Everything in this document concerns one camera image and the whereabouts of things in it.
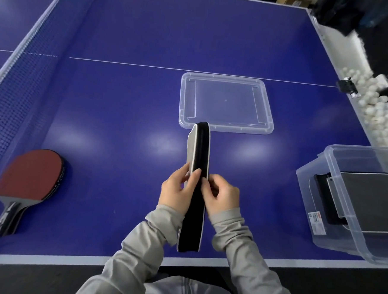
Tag red table tennis paddle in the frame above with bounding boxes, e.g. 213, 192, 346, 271
0, 146, 65, 241

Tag blue table tennis net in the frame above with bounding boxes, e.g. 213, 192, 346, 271
0, 0, 72, 191

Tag pile of white balls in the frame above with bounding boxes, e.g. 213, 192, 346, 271
336, 67, 388, 148

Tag grey zip jacket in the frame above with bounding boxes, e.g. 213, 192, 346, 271
140, 274, 243, 294

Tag person's right hand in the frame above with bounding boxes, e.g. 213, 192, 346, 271
198, 173, 242, 219

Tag clear plastic lid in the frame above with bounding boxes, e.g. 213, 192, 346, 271
178, 72, 277, 136

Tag white ball collection tray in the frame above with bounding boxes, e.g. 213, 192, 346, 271
301, 14, 388, 148

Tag clear plastic box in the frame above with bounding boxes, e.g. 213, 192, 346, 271
291, 143, 388, 266

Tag person's left hand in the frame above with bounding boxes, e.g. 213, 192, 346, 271
157, 161, 203, 217

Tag person's left forearm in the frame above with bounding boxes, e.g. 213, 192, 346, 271
73, 200, 186, 294

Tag person's right forearm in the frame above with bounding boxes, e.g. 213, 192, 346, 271
205, 206, 310, 294

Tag black table edge clamp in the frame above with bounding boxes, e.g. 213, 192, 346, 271
335, 78, 362, 99

